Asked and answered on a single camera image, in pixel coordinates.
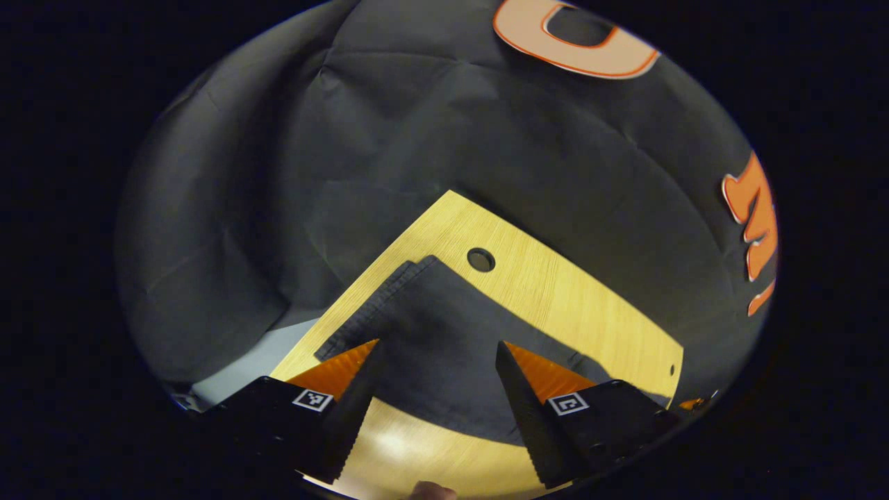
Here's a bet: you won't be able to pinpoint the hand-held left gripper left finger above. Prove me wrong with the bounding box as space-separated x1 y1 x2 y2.
201 339 384 485

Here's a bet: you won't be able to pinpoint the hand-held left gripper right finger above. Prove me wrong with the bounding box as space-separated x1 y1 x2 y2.
495 340 685 489

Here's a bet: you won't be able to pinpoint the black jeans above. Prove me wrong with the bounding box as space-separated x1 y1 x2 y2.
314 255 671 447

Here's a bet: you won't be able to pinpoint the black backdrop cloth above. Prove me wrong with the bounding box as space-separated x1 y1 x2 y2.
115 0 779 410

